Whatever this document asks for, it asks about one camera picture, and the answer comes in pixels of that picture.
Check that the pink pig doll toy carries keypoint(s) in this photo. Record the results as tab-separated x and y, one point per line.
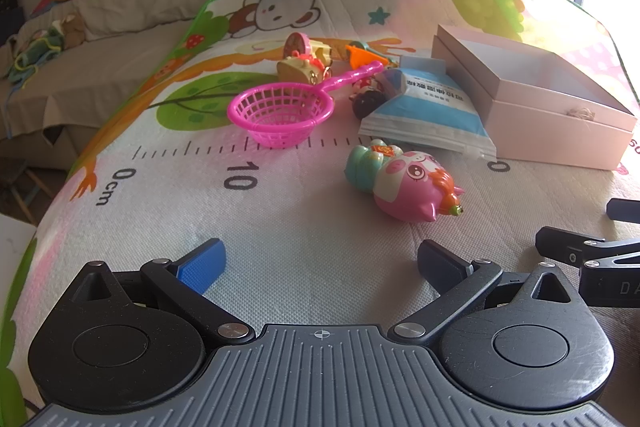
400	187

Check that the blue and white packet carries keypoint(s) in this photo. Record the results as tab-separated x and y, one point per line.
425	117

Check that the pink plastic toy strainer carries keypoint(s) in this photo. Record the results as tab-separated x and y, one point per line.
280	127

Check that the pink cardboard box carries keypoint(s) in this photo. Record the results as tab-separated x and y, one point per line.
550	127

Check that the brown plush toy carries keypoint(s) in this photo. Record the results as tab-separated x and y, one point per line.
75	31

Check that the orange toy pumpkin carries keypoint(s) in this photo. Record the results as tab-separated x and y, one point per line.
356	53

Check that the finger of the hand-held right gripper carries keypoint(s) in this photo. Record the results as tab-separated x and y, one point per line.
555	244
622	210

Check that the beige covered sofa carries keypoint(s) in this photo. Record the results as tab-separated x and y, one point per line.
125	22

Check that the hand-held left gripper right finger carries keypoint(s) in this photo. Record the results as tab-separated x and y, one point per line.
440	263

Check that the printed cartoon play mat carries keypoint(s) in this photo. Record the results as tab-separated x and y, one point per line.
300	217

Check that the small dark-haired doll figure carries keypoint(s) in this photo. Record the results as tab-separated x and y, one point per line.
367	103

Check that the green knitted cloth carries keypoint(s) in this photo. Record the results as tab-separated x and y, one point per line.
35	52

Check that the wooden stool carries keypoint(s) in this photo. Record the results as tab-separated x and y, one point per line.
30	187

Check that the black cabinet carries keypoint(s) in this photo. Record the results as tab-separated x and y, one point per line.
10	7

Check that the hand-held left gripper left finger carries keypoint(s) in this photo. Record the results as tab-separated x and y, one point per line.
205	264

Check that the teal plastic toy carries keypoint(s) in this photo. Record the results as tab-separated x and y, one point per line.
372	49

